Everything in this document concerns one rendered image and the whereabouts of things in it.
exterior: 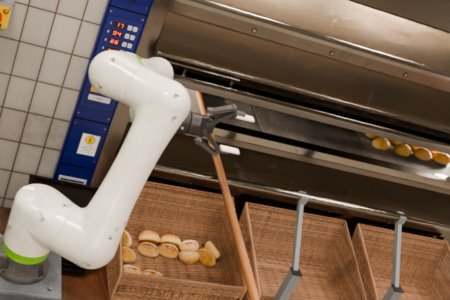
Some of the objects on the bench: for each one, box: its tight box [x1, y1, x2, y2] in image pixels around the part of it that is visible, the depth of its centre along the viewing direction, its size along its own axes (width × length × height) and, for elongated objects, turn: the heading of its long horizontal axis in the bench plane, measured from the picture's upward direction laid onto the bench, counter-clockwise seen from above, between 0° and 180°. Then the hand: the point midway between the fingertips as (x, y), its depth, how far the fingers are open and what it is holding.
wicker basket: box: [106, 181, 247, 300], centre depth 298 cm, size 49×56×28 cm
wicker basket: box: [340, 223, 450, 300], centre depth 338 cm, size 49×56×28 cm
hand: (243, 134), depth 237 cm, fingers open, 13 cm apart
